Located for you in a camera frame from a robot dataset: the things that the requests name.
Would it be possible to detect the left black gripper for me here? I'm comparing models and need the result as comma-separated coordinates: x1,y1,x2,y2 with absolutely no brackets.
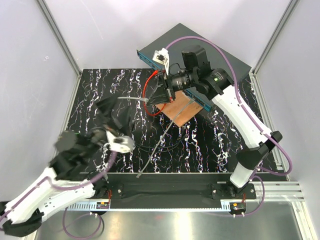
81,91,133,159

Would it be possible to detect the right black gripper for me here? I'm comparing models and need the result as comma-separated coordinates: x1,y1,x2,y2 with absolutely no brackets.
146,68,197,106

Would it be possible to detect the red ethernet cable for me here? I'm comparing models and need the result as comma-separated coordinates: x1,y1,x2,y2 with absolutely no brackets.
142,70,166,116

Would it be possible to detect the grey ethernet cable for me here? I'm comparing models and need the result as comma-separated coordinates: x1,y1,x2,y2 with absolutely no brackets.
136,98,196,179
117,96,151,103

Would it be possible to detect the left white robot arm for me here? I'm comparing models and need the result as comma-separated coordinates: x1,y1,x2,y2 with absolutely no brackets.
0,95,135,237

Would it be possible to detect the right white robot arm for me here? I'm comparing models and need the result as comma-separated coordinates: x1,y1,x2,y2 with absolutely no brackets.
147,45,283,199

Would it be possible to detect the brown wooden board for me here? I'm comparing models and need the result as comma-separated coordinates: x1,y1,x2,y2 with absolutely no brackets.
159,91,203,127

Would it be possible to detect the black marble pattern mat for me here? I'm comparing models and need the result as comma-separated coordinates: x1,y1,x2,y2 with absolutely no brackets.
51,68,279,174

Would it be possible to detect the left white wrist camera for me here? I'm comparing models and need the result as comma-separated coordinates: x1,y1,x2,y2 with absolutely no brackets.
106,131,135,154

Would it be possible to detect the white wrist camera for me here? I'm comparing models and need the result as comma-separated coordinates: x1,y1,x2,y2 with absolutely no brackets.
152,48,170,74
106,131,135,154

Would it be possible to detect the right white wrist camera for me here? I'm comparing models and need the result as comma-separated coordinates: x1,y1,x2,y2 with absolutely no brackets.
152,48,170,74

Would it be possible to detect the black ethernet cable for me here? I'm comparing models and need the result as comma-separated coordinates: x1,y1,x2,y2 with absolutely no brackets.
134,124,187,153

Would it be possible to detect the dark teal network switch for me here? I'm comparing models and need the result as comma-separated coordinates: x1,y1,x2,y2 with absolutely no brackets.
137,23,251,111

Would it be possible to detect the white slotted cable duct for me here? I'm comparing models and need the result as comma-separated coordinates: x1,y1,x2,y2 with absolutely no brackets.
68,199,231,212

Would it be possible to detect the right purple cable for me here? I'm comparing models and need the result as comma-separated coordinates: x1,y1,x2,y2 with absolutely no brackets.
165,36,293,216

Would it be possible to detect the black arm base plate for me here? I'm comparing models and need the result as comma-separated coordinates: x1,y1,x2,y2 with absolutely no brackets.
79,172,256,201

